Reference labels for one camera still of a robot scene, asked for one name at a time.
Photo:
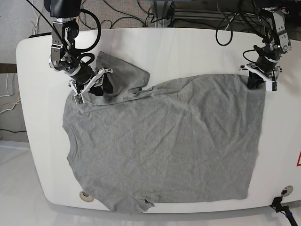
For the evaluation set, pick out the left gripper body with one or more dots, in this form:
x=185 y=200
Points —
x=270 y=78

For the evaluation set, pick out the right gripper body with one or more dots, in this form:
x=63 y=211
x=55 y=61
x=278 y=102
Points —
x=82 y=82

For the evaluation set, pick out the grey t-shirt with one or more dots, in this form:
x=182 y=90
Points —
x=192 y=139

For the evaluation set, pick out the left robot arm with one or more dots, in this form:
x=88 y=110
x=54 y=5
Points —
x=276 y=43

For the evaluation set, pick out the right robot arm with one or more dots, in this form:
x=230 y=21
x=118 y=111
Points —
x=75 y=62

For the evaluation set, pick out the red warning sticker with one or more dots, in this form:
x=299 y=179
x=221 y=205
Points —
x=299 y=160

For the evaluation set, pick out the left table grommet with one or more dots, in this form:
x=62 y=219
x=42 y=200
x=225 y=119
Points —
x=85 y=197

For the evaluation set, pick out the table grommet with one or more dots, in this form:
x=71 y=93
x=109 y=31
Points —
x=287 y=191
x=85 y=197

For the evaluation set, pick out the right table grommet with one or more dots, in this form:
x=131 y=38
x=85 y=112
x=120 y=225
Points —
x=287 y=191

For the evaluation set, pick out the black table clamp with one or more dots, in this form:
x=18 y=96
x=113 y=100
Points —
x=279 y=208

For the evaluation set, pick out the aluminium frame rail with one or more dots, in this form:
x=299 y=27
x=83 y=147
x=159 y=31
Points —
x=202 y=12

